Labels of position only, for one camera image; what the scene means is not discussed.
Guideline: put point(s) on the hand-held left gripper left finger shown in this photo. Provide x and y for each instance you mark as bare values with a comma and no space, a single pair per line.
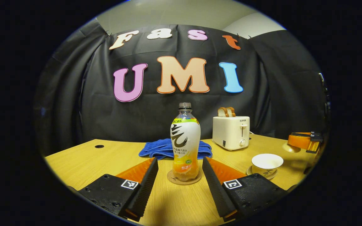
145,188

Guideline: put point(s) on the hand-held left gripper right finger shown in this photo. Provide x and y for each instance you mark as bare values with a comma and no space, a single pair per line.
214,188

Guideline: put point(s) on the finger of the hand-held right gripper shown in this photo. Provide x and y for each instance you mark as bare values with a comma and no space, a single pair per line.
300,141

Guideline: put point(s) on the round cork coaster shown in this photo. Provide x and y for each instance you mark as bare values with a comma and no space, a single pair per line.
173,180

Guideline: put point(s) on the white teacup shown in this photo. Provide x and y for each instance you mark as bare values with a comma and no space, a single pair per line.
267,161

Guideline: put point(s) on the clear water bottle white label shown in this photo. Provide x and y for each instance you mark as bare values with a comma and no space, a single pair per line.
185,141

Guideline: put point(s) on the teacup saucer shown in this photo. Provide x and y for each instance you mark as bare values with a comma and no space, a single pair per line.
253,174

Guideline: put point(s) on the blue towel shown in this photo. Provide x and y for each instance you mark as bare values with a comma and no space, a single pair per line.
157,149

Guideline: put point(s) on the cream toaster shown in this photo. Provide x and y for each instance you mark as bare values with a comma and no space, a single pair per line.
229,131

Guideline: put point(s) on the black table grommet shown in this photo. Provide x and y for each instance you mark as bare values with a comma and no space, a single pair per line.
99,146

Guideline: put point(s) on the black backdrop cloth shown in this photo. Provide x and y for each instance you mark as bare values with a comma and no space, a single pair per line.
105,119

